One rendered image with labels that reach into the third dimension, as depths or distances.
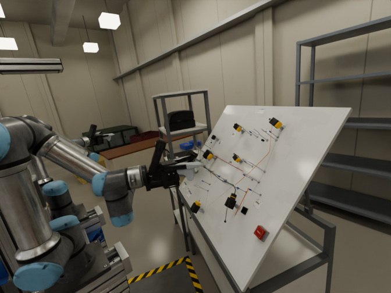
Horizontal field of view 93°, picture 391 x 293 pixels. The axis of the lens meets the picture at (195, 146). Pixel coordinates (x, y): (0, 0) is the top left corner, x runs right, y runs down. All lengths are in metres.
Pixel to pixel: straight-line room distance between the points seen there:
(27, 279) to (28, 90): 9.35
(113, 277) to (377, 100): 3.27
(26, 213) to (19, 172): 0.12
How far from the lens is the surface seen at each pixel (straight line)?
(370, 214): 3.14
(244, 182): 1.28
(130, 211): 0.70
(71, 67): 10.19
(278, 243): 1.48
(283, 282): 1.31
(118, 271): 1.08
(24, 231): 0.77
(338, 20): 3.47
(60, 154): 0.79
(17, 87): 10.00
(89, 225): 1.48
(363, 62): 3.33
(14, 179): 0.72
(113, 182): 0.64
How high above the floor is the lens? 1.80
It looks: 16 degrees down
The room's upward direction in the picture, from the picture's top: 7 degrees counter-clockwise
